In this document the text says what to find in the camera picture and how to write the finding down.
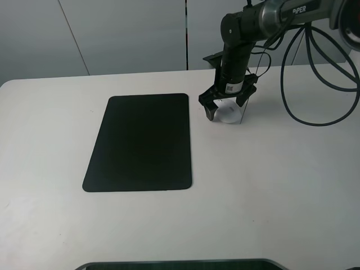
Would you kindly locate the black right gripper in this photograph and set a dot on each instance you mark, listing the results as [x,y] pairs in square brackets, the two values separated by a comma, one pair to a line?
[218,91]

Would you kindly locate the white wireless mouse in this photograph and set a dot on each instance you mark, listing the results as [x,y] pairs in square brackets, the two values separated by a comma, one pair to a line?
[228,111]

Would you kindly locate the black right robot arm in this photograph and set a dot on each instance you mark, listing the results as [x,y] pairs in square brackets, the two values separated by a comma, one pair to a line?
[268,21]

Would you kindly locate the dark curved robot base edge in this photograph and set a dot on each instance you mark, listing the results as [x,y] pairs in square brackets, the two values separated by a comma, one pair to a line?
[188,264]

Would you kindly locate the black rectangular mouse pad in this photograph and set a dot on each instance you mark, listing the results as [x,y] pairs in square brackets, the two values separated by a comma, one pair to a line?
[143,144]

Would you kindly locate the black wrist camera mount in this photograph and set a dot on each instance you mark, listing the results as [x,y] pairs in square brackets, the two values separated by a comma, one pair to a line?
[214,60]

